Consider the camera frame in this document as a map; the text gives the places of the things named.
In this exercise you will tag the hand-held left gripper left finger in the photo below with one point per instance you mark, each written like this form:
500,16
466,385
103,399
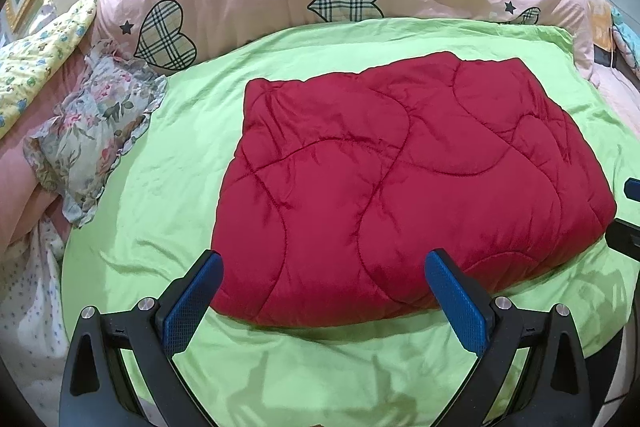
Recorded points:
192,299

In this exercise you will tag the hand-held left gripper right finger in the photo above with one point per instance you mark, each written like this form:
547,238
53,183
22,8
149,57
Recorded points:
457,302

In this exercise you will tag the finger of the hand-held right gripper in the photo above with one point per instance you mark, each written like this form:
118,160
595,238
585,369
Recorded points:
626,240
633,190

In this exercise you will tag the red quilted blanket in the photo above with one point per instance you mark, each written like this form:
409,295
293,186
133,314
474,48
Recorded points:
400,187

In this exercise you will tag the green bed sheet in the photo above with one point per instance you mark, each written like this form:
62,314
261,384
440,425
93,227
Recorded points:
175,187

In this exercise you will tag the light blue printed cloth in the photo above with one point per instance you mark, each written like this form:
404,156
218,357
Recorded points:
627,39

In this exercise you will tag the white dotted bed sheet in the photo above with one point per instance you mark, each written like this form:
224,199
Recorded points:
25,307

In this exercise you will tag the orange cloth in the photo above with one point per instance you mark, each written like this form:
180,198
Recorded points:
600,24

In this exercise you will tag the floral ruffled pillow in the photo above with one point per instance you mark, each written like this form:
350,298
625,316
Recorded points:
95,127

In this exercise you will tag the pink bed sheet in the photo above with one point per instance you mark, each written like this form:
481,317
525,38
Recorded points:
20,187

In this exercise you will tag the yellow floral quilt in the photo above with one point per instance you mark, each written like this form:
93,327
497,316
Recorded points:
40,57

